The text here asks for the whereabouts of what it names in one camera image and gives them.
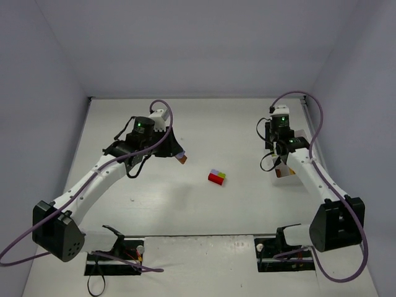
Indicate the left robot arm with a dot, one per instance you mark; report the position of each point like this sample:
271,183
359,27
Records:
57,223

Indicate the white divided container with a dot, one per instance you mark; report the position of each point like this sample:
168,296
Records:
286,179

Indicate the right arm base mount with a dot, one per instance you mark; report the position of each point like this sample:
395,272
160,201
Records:
273,254

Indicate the brown lego brick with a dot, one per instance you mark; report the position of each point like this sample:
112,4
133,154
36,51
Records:
278,173

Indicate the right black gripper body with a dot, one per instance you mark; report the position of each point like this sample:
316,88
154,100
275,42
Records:
279,158

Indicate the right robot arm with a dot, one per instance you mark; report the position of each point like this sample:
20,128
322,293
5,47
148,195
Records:
339,219

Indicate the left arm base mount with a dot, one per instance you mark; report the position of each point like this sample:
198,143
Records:
122,260

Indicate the green lego on red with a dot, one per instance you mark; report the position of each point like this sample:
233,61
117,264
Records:
222,174

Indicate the brown plate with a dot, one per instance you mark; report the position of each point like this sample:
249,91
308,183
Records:
182,159

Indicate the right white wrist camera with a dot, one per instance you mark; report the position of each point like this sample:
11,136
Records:
279,110

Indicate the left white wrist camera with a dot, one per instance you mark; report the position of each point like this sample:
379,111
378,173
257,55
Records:
160,116

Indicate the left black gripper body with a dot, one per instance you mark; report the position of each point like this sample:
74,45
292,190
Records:
169,145

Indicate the red long lego brick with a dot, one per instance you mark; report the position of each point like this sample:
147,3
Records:
216,179

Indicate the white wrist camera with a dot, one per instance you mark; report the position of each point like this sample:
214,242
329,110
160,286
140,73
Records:
160,116
279,110

